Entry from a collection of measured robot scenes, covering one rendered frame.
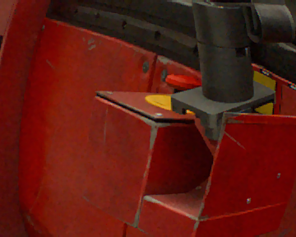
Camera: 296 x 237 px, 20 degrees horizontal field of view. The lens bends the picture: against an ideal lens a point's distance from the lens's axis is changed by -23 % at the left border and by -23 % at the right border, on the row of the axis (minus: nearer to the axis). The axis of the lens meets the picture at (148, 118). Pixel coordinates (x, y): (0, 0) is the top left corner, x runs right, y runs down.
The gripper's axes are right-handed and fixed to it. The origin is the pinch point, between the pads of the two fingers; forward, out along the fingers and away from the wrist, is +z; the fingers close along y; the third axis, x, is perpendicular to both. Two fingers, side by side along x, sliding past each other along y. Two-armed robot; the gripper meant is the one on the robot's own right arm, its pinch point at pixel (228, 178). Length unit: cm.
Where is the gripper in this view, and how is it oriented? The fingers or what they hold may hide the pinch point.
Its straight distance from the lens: 96.1
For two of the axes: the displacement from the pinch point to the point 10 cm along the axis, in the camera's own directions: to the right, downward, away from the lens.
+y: 8.1, -2.5, 5.4
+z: 0.5, 9.3, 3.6
